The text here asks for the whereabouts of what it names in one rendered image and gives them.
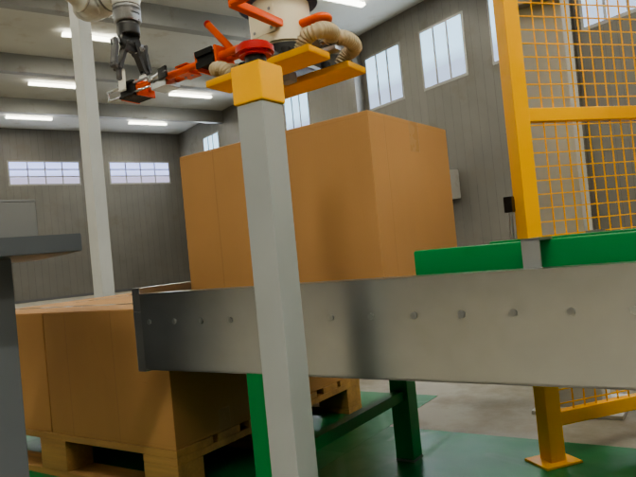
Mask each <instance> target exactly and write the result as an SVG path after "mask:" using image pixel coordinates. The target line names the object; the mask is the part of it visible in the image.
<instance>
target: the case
mask: <svg viewBox="0 0 636 477"><path fill-rule="evenodd" d="M285 134H286V144H287V154H288V163H289V174H290V183H291V202H292V212H293V222H294V232H295V241H296V252H297V261H298V272H299V281H300V283H301V282H315V281H330V280H345V279H360V278H374V277H388V276H404V275H416V273H415V255H414V251H419V250H430V249H441V248H451V247H457V240H456V231H455V221H454V212H453V202H452V194H451V176H450V166H449V156H448V148H447V138H446V131H445V130H443V129H439V128H436V127H432V126H428V125H424V124H420V123H416V122H413V121H409V120H405V119H401V118H397V117H394V116H390V115H384V114H380V113H376V112H372V111H368V110H366V111H362V112H358V113H355V114H351V115H344V116H340V117H336V118H332V119H329V120H325V121H321V122H317V123H313V124H309V125H306V126H302V127H298V128H294V129H291V130H287V131H285ZM180 167H181V177H182V188H183V198H184V209H185V228H186V238H187V249H188V259H189V270H190V280H191V289H192V290H198V289H214V288H228V287H242V286H254V278H253V267H252V258H251V247H250V238H249V227H248V218H247V207H246V197H245V187H244V177H243V167H242V157H241V147H240V142H238V143H235V144H231V145H227V146H223V147H219V148H215V149H212V150H206V151H202V152H198V153H194V154H190V155H187V156H183V157H180Z"/></svg>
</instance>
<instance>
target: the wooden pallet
mask: <svg viewBox="0 0 636 477"><path fill-rule="evenodd" d="M310 398H311V409H312V411H313V412H323V413H335V414H347V415H350V414H352V413H354V412H356V411H357V410H359V409H361V407H362V404H361V402H362V400H361V390H360V380H359V379H343V380H339V381H337V382H335V383H332V384H330V385H329V386H326V387H324V388H322V389H319V390H317V391H315V392H312V393H310ZM26 435H30V436H36V437H41V448H42V452H37V451H32V450H28V451H27V456H28V467H29V470H32V471H36V472H41V473H44V474H49V475H54V476H58V477H205V473H204V463H203V455H205V454H208V453H209V452H211V451H214V450H216V449H219V448H221V447H223V446H226V447H234V448H241V449H248V450H253V449H254V448H253V437H252V427H251V419H249V420H246V421H244V422H242V423H239V424H238V425H236V426H233V427H231V428H229V429H226V430H224V431H222V432H219V433H216V434H213V435H211V436H209V437H206V438H205V439H203V440H200V441H198V442H196V443H193V444H191V445H189V446H186V447H184V448H182V449H179V450H167V449H160V448H154V447H147V446H140V445H135V444H128V443H121V442H115V441H109V440H102V439H95V438H89V437H83V436H76V435H70V434H63V433H52V432H45V431H38V430H31V429H26ZM93 446H96V447H102V448H108V449H114V450H120V451H131V452H137V453H144V454H143V459H144V469H145V471H141V470H136V469H130V468H121V467H116V466H110V465H105V464H100V463H95V462H94V455H93Z"/></svg>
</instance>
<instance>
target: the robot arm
mask: <svg viewBox="0 0 636 477"><path fill-rule="evenodd" d="M65 1H67V2H68V3H70V4H71V9H72V11H73V13H74V14H75V16H76V17H77V18H78V19H80V20H82V21H84V22H97V21H100V20H103V19H105V18H107V17H109V16H111V15H113V18H114V24H115V25H116V35H117V37H118V38H117V37H116V36H114V37H113V38H111V39H110V42H111V59H110V66H111V67H112V68H113V69H114V71H115V72H116V79H117V80H118V89H119V93H121V92H124V91H126V77H125V69H122V68H123V65H124V61H125V59H126V56H127V53H130V54H132V56H133V57H134V60H135V62H136V65H137V67H138V69H139V72H140V74H141V76H139V78H140V79H142V78H144V77H146V76H149V75H151V74H152V70H151V66H150V57H149V53H148V46H147V45H142V44H141V43H140V40H139V38H140V25H141V23H142V21H141V8H140V3H141V0H65ZM119 45H120V49H119ZM118 49H119V55H118ZM136 52H137V53H136ZM135 53H136V54H135Z"/></svg>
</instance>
